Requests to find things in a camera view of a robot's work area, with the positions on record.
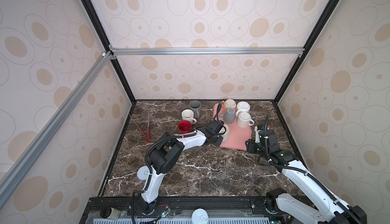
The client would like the beige ceramic mug front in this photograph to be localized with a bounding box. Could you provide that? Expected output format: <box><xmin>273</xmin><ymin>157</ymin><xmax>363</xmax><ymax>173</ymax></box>
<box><xmin>219</xmin><ymin>124</ymin><xmax>230</xmax><ymax>142</ymax></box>

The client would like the beige ceramic mug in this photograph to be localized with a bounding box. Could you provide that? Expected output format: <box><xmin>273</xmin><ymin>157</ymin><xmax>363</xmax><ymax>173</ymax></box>
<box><xmin>219</xmin><ymin>124</ymin><xmax>230</xmax><ymax>142</ymax></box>
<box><xmin>221</xmin><ymin>99</ymin><xmax>237</xmax><ymax>111</ymax></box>

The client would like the red ceramic mug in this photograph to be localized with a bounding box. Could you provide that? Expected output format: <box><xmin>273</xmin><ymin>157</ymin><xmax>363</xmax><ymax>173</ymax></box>
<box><xmin>178</xmin><ymin>120</ymin><xmax>192</xmax><ymax>135</ymax></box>

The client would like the pinkish white ceramic mug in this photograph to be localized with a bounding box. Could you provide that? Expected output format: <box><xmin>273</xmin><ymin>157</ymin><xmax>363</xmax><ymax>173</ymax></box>
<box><xmin>181</xmin><ymin>109</ymin><xmax>197</xmax><ymax>124</ymax></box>

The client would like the dark grey ceramic mug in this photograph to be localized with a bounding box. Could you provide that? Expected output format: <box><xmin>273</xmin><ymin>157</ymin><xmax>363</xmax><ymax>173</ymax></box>
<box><xmin>190</xmin><ymin>100</ymin><xmax>202</xmax><ymax>120</ymax></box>

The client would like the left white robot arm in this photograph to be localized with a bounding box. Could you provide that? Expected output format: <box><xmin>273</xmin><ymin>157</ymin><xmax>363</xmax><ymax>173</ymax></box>
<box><xmin>130</xmin><ymin>103</ymin><xmax>226</xmax><ymax>215</ymax></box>

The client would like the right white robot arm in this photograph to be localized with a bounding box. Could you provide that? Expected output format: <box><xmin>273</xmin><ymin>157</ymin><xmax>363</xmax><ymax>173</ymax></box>
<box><xmin>245</xmin><ymin>115</ymin><xmax>367</xmax><ymax>224</ymax></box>

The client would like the light grey ceramic mug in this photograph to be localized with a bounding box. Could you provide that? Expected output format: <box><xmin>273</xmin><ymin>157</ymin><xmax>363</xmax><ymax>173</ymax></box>
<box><xmin>219</xmin><ymin>107</ymin><xmax>236</xmax><ymax>124</ymax></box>

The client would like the white ceramic mug front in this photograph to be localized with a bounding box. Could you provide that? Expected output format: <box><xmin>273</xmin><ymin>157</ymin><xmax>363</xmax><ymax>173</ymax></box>
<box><xmin>237</xmin><ymin>112</ymin><xmax>255</xmax><ymax>128</ymax></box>

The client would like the beige ceramic mug back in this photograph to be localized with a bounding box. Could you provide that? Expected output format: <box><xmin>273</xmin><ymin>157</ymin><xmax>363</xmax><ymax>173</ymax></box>
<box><xmin>221</xmin><ymin>99</ymin><xmax>237</xmax><ymax>111</ymax></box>

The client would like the white ceramic mug back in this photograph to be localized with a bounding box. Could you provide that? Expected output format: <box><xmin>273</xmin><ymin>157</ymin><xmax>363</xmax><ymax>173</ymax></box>
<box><xmin>236</xmin><ymin>101</ymin><xmax>250</xmax><ymax>116</ymax></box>

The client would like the pink plastic tray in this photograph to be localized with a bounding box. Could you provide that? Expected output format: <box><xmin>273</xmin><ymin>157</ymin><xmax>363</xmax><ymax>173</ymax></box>
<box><xmin>218</xmin><ymin>108</ymin><xmax>251</xmax><ymax>151</ymax></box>

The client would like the white round can lid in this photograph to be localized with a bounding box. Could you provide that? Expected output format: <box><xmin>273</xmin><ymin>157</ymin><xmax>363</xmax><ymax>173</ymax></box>
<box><xmin>192</xmin><ymin>208</ymin><xmax>209</xmax><ymax>224</ymax></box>

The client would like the aluminium crossbar back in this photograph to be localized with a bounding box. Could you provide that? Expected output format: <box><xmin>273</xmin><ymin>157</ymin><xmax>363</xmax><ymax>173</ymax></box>
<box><xmin>112</xmin><ymin>46</ymin><xmax>305</xmax><ymax>56</ymax></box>

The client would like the aluminium crossbar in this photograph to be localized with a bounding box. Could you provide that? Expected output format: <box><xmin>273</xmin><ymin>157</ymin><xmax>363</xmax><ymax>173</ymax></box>
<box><xmin>112</xmin><ymin>46</ymin><xmax>305</xmax><ymax>56</ymax></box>
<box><xmin>1</xmin><ymin>51</ymin><xmax>113</xmax><ymax>208</ymax></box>

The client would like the aluminium crossbar left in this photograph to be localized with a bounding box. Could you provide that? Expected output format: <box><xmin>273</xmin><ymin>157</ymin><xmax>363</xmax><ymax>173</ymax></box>
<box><xmin>1</xmin><ymin>51</ymin><xmax>113</xmax><ymax>208</ymax></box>

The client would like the red handled chopstick right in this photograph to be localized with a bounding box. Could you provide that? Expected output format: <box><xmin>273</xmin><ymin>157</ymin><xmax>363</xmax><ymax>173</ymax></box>
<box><xmin>147</xmin><ymin>112</ymin><xmax>151</xmax><ymax>144</ymax></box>

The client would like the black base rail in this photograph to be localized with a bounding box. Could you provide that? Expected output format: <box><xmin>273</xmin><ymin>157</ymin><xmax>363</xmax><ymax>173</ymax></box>
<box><xmin>79</xmin><ymin>196</ymin><xmax>305</xmax><ymax>224</ymax></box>

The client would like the black corner frame post left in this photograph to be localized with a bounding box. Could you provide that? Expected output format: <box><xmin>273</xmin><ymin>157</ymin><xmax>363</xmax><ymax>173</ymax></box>
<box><xmin>81</xmin><ymin>0</ymin><xmax>137</xmax><ymax>104</ymax></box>

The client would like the black corner frame post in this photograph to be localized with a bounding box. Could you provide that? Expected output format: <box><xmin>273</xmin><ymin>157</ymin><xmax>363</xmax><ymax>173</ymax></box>
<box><xmin>273</xmin><ymin>0</ymin><xmax>340</xmax><ymax>104</ymax></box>
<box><xmin>81</xmin><ymin>0</ymin><xmax>137</xmax><ymax>104</ymax></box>

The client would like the black corner frame post right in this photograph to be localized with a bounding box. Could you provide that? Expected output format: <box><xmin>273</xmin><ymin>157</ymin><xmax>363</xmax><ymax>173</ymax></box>
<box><xmin>273</xmin><ymin>0</ymin><xmax>340</xmax><ymax>104</ymax></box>

